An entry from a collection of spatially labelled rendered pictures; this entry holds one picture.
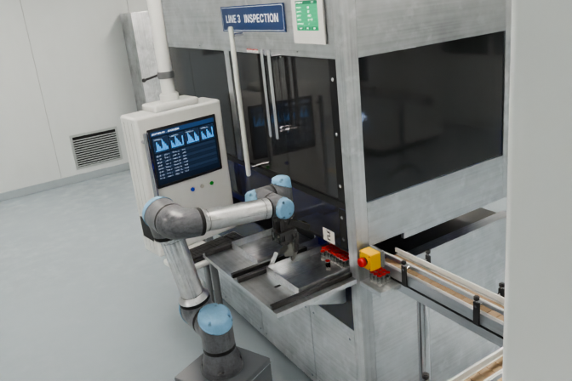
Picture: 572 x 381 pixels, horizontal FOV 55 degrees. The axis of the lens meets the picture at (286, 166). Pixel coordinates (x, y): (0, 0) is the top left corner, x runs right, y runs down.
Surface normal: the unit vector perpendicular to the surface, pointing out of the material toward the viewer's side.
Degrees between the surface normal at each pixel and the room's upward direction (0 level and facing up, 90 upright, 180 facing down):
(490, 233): 90
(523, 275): 90
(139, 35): 90
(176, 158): 90
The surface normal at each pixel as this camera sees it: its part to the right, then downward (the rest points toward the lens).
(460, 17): 0.53, 0.21
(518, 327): -0.84, 0.24
